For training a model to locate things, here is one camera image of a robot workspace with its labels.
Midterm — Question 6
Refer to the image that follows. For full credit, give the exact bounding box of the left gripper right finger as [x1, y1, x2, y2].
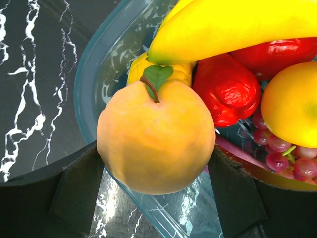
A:
[208, 148, 317, 238]

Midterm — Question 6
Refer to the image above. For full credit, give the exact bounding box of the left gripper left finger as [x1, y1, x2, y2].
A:
[0, 142, 104, 238]

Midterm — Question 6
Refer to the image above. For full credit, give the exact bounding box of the purple grape bunch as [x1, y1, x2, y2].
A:
[252, 111, 317, 185]

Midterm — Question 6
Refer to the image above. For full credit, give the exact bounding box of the orange peach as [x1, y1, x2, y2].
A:
[97, 75, 215, 195]

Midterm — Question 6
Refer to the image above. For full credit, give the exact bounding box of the yellow lemon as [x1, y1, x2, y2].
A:
[261, 61, 317, 148]

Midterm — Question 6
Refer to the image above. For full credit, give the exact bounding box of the red pepper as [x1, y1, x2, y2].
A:
[192, 37, 317, 127]

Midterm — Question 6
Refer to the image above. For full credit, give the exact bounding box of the yellow corn cob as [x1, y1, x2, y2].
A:
[127, 52, 196, 87]

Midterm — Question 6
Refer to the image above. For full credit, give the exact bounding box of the teal plastic fruit tray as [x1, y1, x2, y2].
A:
[73, 0, 223, 238]

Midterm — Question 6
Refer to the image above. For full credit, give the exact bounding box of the yellow banana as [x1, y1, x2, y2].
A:
[148, 0, 317, 65]

